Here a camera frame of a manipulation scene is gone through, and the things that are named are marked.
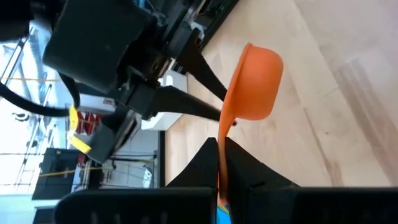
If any black perforated computer case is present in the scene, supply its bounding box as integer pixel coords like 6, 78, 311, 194
32, 147, 103, 200

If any white plastic basket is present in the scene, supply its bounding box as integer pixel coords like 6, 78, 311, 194
141, 70, 188, 131

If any yellow cable tag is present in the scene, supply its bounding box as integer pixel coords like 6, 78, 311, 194
68, 105, 93, 155

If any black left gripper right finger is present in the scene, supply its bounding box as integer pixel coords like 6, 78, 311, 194
225, 136, 398, 224

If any red white striped object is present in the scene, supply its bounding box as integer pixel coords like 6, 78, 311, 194
77, 111, 104, 135

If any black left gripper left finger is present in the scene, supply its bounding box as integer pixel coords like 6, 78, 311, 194
54, 136, 218, 224

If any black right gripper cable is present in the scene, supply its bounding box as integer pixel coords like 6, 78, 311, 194
0, 82, 81, 118

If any yellow cable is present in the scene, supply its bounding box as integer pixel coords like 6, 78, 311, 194
39, 167, 103, 178

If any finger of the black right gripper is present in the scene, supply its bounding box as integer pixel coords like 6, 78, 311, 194
172, 27, 228, 101
119, 83, 237, 124

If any orange measuring cup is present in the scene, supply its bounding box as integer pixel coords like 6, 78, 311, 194
216, 42, 284, 203

